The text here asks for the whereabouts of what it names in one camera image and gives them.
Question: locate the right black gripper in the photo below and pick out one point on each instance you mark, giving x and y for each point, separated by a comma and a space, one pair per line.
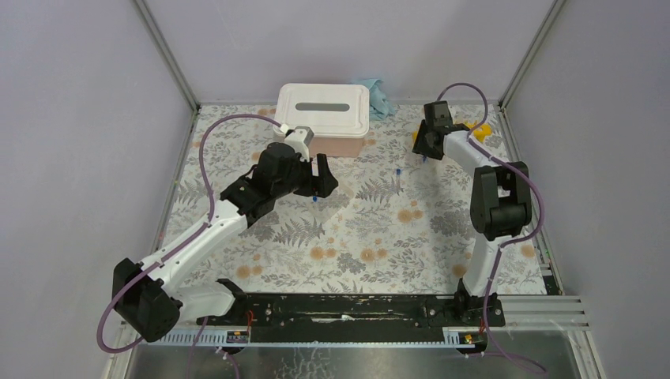
418, 146

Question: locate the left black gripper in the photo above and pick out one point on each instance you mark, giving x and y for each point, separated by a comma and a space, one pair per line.
321, 185

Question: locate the clear plastic zip bag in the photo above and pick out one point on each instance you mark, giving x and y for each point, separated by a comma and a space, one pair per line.
325, 208

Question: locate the pink plastic bin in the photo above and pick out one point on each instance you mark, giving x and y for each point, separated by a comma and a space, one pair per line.
336, 147

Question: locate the yellow test tube rack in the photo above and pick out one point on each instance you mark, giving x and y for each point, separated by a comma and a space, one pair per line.
479, 131

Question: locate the light blue cloth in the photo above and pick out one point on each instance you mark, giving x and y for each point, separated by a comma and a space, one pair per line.
380, 107

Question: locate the white plastic bin lid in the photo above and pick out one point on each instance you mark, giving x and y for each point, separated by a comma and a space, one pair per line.
330, 110

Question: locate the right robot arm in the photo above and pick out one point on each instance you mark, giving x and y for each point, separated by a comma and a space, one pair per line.
500, 205

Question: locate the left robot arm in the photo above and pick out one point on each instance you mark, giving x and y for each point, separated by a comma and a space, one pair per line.
149, 294

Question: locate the floral table mat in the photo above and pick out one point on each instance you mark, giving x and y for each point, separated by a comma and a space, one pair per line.
418, 241

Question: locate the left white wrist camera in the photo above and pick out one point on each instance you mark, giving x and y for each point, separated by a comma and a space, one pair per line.
298, 139

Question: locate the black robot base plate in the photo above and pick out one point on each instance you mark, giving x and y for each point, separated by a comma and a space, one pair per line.
341, 318

